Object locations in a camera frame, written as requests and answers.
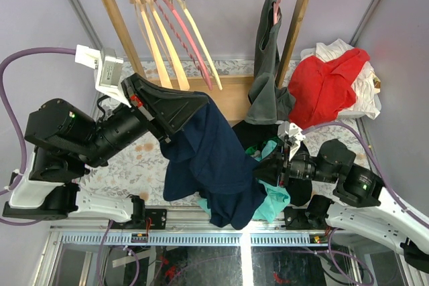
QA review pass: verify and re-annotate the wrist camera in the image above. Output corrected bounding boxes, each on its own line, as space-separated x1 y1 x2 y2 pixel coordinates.
278 121 306 161
74 45 131 106

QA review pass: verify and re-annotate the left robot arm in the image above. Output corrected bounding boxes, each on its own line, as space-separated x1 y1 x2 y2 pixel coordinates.
3 74 208 229

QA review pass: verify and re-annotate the light wooden hanger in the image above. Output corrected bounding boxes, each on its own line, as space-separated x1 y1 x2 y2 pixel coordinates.
149 0 190 91
135 0 172 88

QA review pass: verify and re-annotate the pink twisted-bar hanger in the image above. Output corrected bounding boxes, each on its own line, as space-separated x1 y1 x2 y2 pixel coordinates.
155 0 213 90

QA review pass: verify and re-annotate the floral table mat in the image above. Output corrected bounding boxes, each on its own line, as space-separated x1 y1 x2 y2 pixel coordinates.
80 60 371 208

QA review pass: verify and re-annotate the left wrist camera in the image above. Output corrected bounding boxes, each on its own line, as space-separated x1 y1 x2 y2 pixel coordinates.
74 45 131 106

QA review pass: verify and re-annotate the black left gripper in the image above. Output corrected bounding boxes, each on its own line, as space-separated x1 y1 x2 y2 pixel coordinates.
80 70 211 165

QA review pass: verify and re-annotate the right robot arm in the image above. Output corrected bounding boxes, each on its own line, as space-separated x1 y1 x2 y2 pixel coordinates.
253 139 428 273

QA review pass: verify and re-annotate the light wooden hanger left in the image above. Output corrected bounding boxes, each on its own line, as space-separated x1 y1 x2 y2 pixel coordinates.
135 0 172 88

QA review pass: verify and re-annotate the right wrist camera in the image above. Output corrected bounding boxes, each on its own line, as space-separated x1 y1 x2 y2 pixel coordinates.
278 121 306 161

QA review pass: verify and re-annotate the white garment pile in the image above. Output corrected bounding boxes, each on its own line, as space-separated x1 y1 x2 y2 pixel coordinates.
300 39 381 119

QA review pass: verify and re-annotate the wooden clothes rack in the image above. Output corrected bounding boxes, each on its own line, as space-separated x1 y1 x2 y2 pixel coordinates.
101 0 309 125

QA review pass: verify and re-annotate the teal t-shirt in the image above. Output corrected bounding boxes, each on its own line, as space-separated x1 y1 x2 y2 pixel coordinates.
252 180 291 223

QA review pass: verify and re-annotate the cream plastic hanger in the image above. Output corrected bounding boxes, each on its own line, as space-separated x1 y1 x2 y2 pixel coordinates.
176 0 223 90

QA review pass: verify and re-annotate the black t-shirt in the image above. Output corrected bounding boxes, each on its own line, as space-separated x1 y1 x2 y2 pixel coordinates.
232 121 312 206

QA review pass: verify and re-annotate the grey t-shirt on hanger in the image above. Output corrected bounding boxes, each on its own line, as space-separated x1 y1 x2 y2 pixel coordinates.
245 0 296 125

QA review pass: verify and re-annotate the green garment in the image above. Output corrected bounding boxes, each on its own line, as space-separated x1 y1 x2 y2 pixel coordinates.
245 138 280 162

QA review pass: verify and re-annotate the navy blue t-shirt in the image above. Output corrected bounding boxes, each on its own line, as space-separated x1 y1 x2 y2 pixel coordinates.
160 100 267 230

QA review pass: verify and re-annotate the red t-shirt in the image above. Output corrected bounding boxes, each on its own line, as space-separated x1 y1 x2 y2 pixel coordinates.
288 48 369 129

